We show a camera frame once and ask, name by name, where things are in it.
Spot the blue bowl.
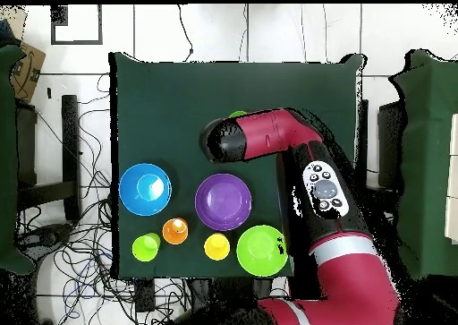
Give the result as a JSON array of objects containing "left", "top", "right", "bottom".
[{"left": 118, "top": 162, "right": 173, "bottom": 218}]

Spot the purple bowl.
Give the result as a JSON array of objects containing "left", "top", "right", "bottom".
[{"left": 194, "top": 173, "right": 253, "bottom": 232}]

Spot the orange cup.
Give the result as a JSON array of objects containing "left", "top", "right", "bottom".
[{"left": 161, "top": 217, "right": 190, "bottom": 246}]

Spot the large green bowl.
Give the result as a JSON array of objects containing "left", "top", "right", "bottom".
[{"left": 235, "top": 225, "right": 290, "bottom": 278}]

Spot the dark green table cloth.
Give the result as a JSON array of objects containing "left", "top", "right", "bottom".
[{"left": 108, "top": 51, "right": 368, "bottom": 280}]

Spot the lime yellow cup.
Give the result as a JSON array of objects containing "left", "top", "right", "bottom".
[{"left": 131, "top": 232, "right": 162, "bottom": 263}]

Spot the black power strip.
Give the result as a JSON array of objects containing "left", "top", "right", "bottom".
[{"left": 133, "top": 278, "right": 157, "bottom": 314}]

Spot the black caster base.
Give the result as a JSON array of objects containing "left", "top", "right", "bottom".
[{"left": 17, "top": 222, "right": 74, "bottom": 263}]

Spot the green cloth side table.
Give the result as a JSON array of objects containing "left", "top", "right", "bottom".
[
  {"left": 0, "top": 43, "right": 36, "bottom": 276},
  {"left": 388, "top": 48, "right": 458, "bottom": 282}
]

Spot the white box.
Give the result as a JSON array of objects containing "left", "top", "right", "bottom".
[{"left": 444, "top": 112, "right": 458, "bottom": 246}]

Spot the cardboard box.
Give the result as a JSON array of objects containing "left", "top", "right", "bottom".
[{"left": 9, "top": 40, "right": 47, "bottom": 104}]

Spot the black floor cable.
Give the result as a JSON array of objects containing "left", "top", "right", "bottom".
[{"left": 177, "top": 4, "right": 195, "bottom": 63}]

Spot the black stand frame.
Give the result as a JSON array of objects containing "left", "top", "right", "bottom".
[
  {"left": 377, "top": 100, "right": 408, "bottom": 191},
  {"left": 15, "top": 94, "right": 82, "bottom": 222}
]

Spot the black square frame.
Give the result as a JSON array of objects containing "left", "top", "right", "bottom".
[{"left": 50, "top": 4, "right": 104, "bottom": 46}]

